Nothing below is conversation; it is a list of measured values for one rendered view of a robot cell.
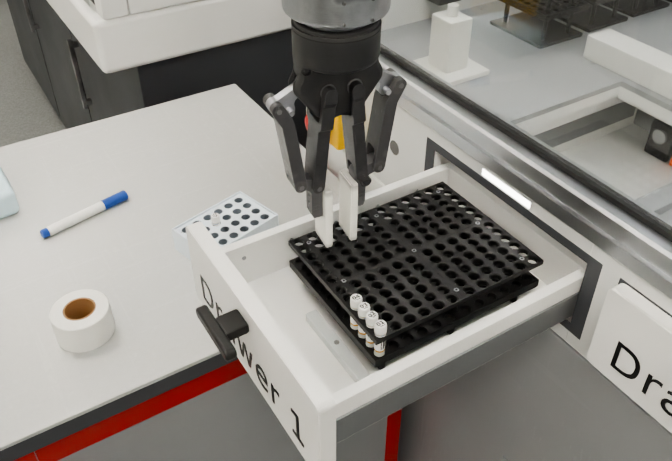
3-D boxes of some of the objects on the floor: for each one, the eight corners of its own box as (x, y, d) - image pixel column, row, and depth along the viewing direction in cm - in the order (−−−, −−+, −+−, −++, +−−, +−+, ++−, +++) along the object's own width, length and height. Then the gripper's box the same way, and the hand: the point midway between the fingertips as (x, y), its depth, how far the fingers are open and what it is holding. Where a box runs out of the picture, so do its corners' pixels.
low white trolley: (121, 713, 120) (-14, 454, 74) (34, 443, 162) (-87, 169, 116) (397, 537, 145) (427, 259, 98) (260, 342, 186) (235, 82, 140)
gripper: (265, 46, 53) (280, 278, 68) (438, 15, 58) (417, 237, 72) (234, 11, 58) (254, 233, 73) (395, -15, 63) (384, 198, 78)
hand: (336, 209), depth 71 cm, fingers closed
